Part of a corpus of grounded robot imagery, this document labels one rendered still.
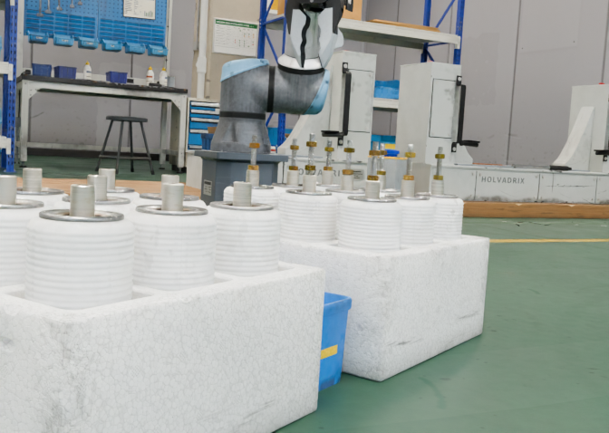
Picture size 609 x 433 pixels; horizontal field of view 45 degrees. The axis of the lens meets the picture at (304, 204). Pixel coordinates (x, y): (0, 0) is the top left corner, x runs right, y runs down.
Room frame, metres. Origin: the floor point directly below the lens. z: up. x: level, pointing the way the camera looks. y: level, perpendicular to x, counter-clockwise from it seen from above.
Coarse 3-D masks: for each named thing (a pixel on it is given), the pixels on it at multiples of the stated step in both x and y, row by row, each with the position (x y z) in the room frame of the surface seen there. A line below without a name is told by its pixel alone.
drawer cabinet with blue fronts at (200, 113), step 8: (192, 104) 6.67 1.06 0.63; (200, 104) 6.71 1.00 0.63; (208, 104) 6.74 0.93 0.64; (216, 104) 6.77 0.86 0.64; (176, 112) 7.01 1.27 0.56; (192, 112) 6.69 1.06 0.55; (200, 112) 6.71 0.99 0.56; (208, 112) 6.74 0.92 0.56; (216, 112) 6.77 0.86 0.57; (176, 120) 7.00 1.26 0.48; (192, 120) 6.68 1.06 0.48; (200, 120) 6.70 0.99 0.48; (208, 120) 6.74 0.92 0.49; (216, 120) 6.77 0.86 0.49; (176, 128) 6.99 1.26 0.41; (192, 128) 6.68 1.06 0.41; (200, 128) 6.71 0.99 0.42; (176, 136) 6.98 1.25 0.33; (192, 136) 6.69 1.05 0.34; (176, 144) 6.97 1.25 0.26; (192, 144) 6.72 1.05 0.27; (200, 144) 6.73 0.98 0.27; (184, 152) 6.72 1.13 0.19; (176, 160) 6.95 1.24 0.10; (184, 160) 6.71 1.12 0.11; (176, 168) 7.01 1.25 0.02; (184, 168) 6.77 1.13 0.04
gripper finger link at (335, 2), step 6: (330, 0) 1.17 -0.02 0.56; (336, 0) 1.17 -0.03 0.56; (342, 0) 1.17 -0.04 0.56; (330, 6) 1.17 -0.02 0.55; (336, 6) 1.17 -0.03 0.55; (342, 6) 1.17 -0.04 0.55; (336, 12) 1.17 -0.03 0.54; (342, 12) 1.17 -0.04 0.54; (336, 18) 1.16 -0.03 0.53; (336, 24) 1.17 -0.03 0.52; (336, 30) 1.17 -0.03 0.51
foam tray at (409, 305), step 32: (288, 256) 1.11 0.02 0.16; (320, 256) 1.08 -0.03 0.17; (352, 256) 1.05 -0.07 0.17; (384, 256) 1.02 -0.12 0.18; (416, 256) 1.08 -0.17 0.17; (448, 256) 1.18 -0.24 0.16; (480, 256) 1.30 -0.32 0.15; (352, 288) 1.05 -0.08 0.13; (384, 288) 1.02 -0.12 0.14; (416, 288) 1.09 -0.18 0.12; (448, 288) 1.19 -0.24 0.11; (480, 288) 1.31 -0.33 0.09; (352, 320) 1.04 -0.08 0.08; (384, 320) 1.02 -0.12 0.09; (416, 320) 1.10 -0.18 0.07; (448, 320) 1.20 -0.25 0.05; (480, 320) 1.32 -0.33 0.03; (352, 352) 1.04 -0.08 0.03; (384, 352) 1.02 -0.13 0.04; (416, 352) 1.10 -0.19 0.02
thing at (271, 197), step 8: (224, 192) 1.24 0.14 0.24; (232, 192) 1.22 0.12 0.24; (256, 192) 1.21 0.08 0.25; (264, 192) 1.22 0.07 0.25; (272, 192) 1.23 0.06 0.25; (224, 200) 1.24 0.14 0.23; (232, 200) 1.22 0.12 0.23; (256, 200) 1.21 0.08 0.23; (264, 200) 1.21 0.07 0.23; (272, 200) 1.23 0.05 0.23
